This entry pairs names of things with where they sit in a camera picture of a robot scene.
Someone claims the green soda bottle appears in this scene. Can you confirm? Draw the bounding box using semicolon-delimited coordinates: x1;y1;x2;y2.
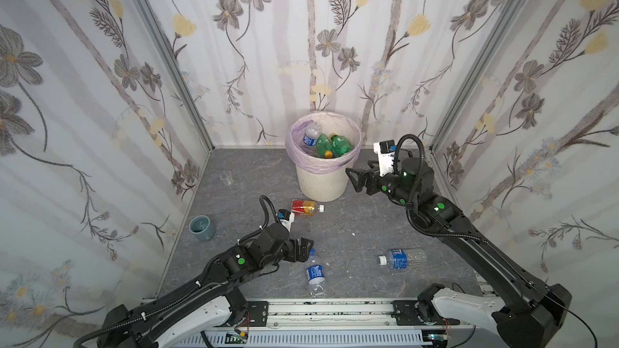
330;134;354;157
315;134;335;159

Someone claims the pepsi label clear bottle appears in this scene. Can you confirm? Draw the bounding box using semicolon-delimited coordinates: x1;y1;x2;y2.
302;122;322;147

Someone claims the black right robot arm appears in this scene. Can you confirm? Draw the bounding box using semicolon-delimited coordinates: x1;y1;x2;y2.
356;134;572;347

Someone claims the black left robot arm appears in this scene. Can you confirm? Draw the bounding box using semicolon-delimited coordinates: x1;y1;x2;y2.
74;195;314;347

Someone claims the cream ribbed waste bin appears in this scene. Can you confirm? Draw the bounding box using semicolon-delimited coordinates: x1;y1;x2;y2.
296;160;355;202

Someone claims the pink plastic bin liner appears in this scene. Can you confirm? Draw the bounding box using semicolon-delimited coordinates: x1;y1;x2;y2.
285;111;364;175

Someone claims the blue label water bottle front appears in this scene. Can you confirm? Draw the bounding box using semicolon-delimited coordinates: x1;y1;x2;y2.
305;249;327;297

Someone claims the red yellow juice bottle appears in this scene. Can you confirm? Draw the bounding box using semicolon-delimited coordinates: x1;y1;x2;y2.
291;200;325;216

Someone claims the blue label bottle right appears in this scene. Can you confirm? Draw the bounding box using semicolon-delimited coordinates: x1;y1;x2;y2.
378;248;427;270

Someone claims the teal ceramic cup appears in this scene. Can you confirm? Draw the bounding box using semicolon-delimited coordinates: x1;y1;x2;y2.
189;215;216;242

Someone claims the small clear glass cup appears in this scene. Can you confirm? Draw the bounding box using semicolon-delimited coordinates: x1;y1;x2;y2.
220;170;234;187

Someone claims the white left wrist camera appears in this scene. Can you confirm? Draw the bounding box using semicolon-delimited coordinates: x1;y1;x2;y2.
277;209;295;231

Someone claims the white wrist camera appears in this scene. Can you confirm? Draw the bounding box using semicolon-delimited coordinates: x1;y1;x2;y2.
277;209;295;231
373;140;397;177

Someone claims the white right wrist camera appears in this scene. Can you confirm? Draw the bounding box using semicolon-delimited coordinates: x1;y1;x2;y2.
373;140;397;177

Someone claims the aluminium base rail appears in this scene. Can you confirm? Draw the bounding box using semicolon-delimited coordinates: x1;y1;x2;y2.
156;298;503;347

